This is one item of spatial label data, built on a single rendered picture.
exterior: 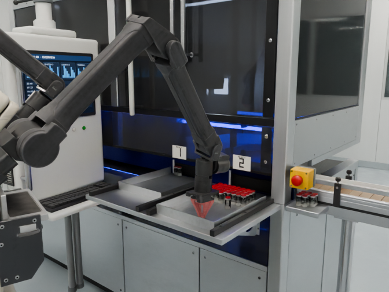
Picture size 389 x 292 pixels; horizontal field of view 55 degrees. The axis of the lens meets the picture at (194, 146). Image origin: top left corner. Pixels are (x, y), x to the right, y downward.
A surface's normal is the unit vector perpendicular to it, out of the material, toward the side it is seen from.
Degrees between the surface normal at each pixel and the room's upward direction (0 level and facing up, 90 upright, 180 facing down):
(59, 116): 91
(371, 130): 90
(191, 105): 104
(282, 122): 90
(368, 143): 90
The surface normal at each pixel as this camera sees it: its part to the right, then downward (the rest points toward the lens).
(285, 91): -0.63, 0.15
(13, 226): 0.56, 0.16
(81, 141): 0.83, 0.11
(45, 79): 0.62, 0.34
